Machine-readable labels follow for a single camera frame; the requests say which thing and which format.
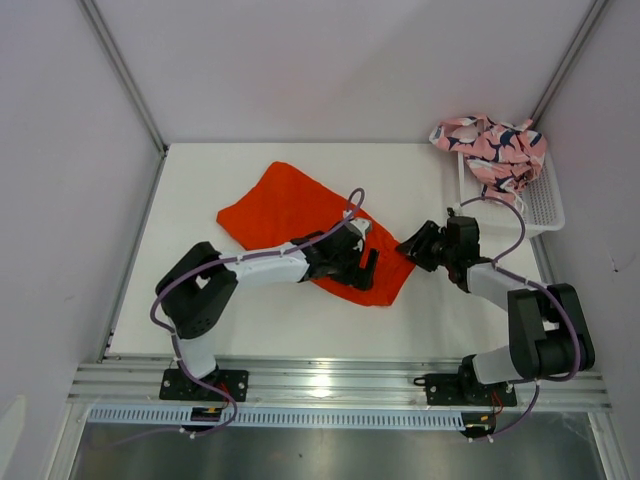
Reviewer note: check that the orange shorts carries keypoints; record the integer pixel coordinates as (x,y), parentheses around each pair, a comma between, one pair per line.
(286,203)

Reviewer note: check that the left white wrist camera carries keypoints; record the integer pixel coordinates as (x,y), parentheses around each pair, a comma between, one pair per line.
(361,227)

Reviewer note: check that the pink patterned shorts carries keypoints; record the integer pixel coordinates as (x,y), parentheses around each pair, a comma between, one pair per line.
(503,157)

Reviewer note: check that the aluminium mounting rail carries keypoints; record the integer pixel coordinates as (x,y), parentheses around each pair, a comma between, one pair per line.
(317,383)

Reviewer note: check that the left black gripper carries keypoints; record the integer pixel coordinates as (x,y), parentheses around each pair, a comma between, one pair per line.
(357,278)

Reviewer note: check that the slotted cable duct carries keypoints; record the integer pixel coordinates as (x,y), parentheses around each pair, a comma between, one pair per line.
(314,418)

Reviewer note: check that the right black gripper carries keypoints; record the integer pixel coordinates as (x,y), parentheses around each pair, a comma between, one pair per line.
(418,242)

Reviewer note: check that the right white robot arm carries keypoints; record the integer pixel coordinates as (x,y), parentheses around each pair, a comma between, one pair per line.
(548,336)

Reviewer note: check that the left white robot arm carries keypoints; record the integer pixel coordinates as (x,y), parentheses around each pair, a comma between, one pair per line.
(195,292)

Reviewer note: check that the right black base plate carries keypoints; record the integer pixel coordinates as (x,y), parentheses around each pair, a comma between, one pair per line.
(462,389)

